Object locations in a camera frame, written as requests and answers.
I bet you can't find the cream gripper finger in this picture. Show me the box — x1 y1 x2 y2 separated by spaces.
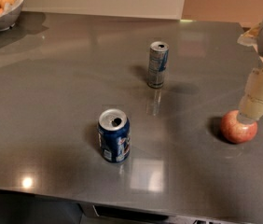
237 67 263 124
237 23 260 47

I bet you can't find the blue pepsi can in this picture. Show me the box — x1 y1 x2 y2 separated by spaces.
98 108 130 163

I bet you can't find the silver redbull can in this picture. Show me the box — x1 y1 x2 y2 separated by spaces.
147 41 169 89

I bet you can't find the red apple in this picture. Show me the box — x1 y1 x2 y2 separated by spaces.
220 110 257 144

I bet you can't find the orange fruit middle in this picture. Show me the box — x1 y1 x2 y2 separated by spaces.
0 0 15 8

